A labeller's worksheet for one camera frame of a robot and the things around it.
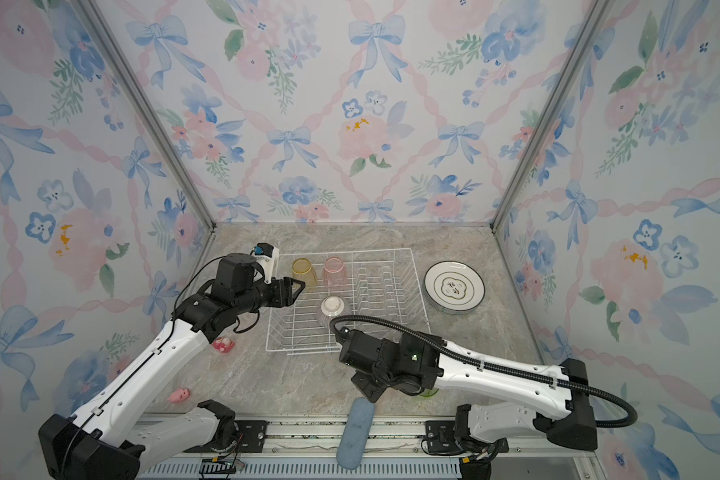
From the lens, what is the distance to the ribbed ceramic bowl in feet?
2.96

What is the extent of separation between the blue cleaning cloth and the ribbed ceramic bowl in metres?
0.25

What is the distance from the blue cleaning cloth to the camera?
705mm
